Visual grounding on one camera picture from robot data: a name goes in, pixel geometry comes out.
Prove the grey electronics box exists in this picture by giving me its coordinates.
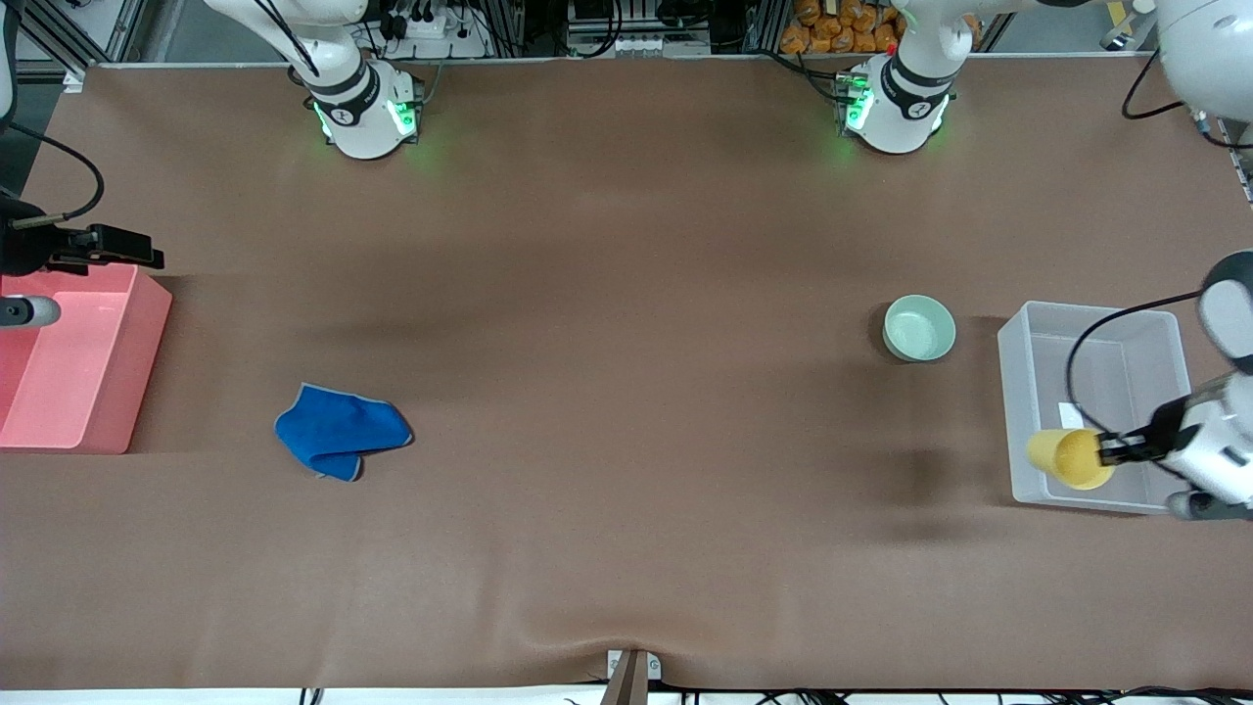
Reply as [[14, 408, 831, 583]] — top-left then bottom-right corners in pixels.
[[568, 0, 712, 57]]

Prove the white power strip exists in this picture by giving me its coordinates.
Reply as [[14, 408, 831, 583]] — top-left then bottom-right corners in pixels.
[[377, 8, 490, 60]]

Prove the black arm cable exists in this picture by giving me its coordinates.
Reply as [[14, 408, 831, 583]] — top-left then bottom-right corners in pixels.
[[8, 121, 106, 232], [1066, 51, 1253, 442]]

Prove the clear plastic bin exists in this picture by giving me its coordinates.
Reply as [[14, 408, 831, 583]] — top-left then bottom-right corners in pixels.
[[998, 301, 1217, 516]]

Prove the blue microfibre cloth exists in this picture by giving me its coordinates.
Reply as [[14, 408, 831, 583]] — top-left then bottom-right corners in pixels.
[[274, 383, 414, 483]]

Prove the yellow cup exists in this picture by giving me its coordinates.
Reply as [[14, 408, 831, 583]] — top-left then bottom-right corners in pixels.
[[1026, 427, 1117, 492]]

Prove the pink plastic bin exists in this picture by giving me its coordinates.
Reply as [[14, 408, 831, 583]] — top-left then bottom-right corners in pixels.
[[0, 260, 173, 454]]

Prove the brown table mat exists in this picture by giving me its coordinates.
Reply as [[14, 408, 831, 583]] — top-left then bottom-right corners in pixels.
[[0, 54, 1253, 691]]

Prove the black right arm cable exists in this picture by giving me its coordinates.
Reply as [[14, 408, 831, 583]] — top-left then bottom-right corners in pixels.
[[8, 121, 106, 232]]

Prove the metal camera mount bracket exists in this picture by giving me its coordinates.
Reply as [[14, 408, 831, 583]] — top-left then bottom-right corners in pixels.
[[599, 648, 663, 705]]

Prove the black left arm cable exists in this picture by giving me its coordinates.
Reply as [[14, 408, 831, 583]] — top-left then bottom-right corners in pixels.
[[1066, 51, 1253, 442]]

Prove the mint green bowl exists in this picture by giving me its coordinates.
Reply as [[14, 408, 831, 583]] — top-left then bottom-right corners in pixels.
[[883, 295, 956, 362]]

